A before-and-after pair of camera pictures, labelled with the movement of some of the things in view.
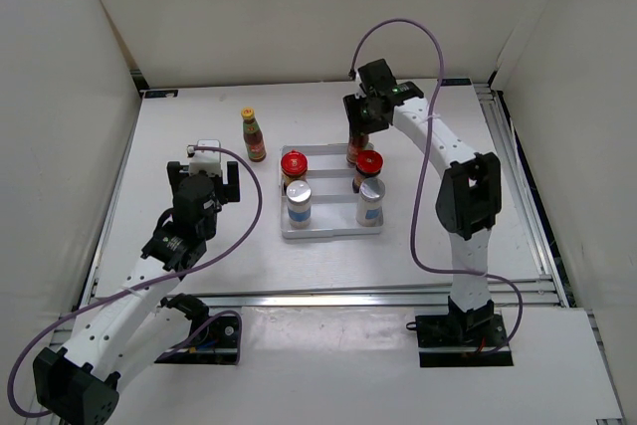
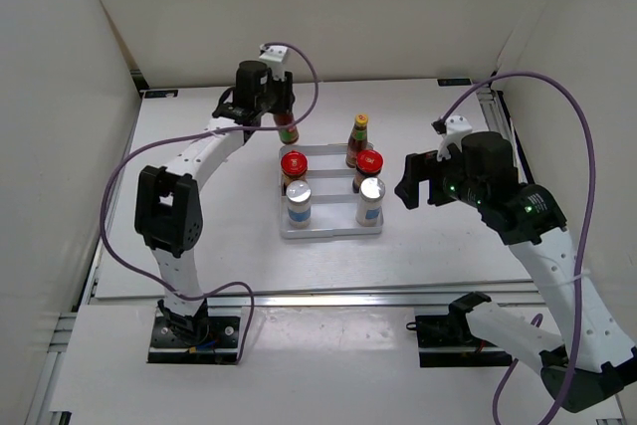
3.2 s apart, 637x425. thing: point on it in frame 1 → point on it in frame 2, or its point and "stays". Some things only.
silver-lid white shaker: [299, 194] stays
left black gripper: [232, 181] → [285, 90]
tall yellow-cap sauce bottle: [355, 144] stays
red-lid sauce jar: [368, 162] stays
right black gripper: [356, 124] → [419, 167]
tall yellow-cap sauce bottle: [252, 135] → [289, 135]
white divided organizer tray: [333, 201] stays
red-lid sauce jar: [294, 164] stays
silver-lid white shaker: [369, 211] stays
